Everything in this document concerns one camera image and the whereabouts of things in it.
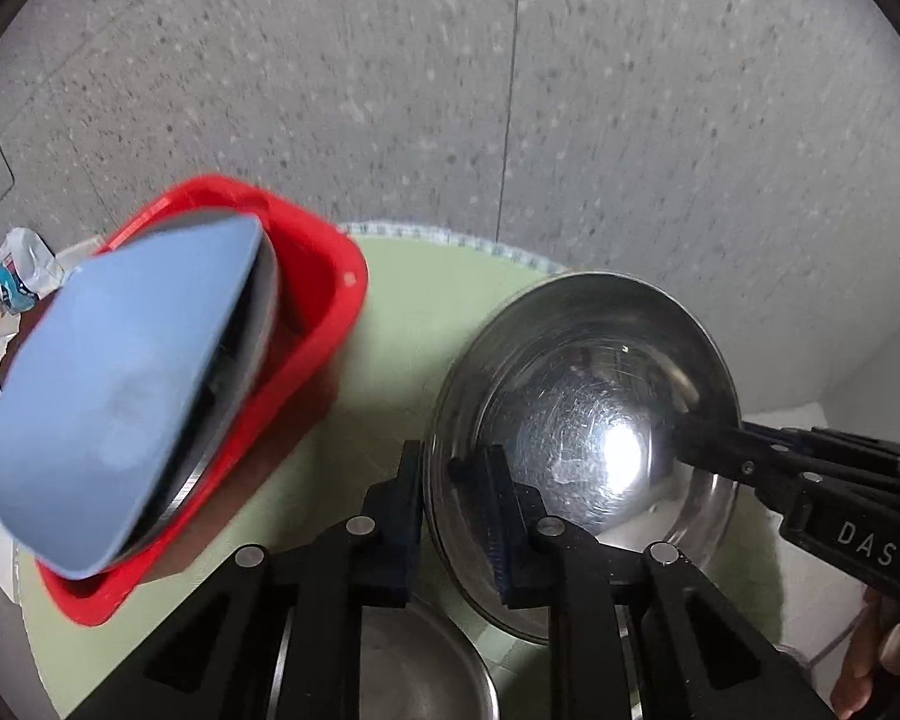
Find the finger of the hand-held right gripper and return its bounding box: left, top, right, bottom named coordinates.
left=673, top=411, right=822, bottom=500
left=738, top=422, right=900, bottom=467

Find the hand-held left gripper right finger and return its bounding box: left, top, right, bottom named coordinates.
left=448, top=445, right=850, bottom=720

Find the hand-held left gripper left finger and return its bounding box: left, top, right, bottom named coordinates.
left=66, top=441, right=426, bottom=720

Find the large steel bowl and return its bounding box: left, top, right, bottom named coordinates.
left=423, top=271, right=743, bottom=646

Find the red plastic dish basket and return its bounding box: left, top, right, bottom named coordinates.
left=15, top=175, right=369, bottom=628

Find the blue plate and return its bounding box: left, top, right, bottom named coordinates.
left=0, top=213, right=264, bottom=580

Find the person's right hand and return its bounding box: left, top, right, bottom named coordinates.
left=831, top=583, right=900, bottom=720

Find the small steel bowl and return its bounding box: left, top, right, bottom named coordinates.
left=268, top=598, right=500, bottom=720

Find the round green table mat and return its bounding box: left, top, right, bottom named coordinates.
left=15, top=221, right=788, bottom=720

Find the steel plate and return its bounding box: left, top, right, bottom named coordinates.
left=116, top=223, right=283, bottom=565

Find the white plastic bag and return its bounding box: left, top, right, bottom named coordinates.
left=0, top=228, right=62, bottom=316

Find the grey cable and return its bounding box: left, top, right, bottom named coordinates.
left=799, top=600, right=871, bottom=672

